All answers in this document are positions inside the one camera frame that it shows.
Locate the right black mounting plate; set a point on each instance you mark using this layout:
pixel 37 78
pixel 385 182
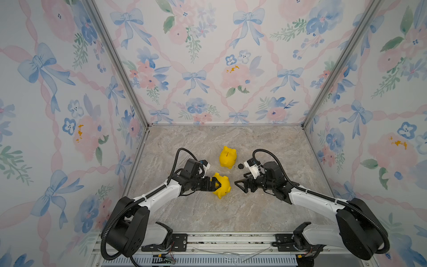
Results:
pixel 292 243

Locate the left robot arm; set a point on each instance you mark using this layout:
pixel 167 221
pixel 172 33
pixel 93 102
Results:
pixel 128 228

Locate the yellow piggy bank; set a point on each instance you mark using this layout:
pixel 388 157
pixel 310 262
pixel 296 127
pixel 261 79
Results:
pixel 223 184
pixel 228 157

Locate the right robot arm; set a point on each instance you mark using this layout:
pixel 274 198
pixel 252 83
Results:
pixel 354 227

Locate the right aluminium corner post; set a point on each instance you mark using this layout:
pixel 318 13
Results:
pixel 341 62

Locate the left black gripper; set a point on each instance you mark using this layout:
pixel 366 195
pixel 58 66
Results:
pixel 206 186

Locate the left aluminium corner post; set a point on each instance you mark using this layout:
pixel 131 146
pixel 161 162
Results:
pixel 99 24

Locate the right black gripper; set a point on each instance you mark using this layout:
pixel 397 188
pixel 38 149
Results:
pixel 250 179

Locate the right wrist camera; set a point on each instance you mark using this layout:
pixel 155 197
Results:
pixel 254 167

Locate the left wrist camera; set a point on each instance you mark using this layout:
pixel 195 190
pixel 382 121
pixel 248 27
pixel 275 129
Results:
pixel 204 166

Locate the black mounting plate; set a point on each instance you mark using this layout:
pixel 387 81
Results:
pixel 173 242
pixel 292 243

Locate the aluminium corner post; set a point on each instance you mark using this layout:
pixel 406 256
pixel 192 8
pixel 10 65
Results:
pixel 99 24
pixel 341 62

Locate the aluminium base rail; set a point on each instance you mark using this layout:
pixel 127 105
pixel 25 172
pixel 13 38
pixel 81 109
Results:
pixel 231 249

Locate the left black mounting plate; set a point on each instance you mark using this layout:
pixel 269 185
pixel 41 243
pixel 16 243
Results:
pixel 173 242

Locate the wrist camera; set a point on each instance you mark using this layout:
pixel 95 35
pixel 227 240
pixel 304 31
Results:
pixel 254 167
pixel 204 166

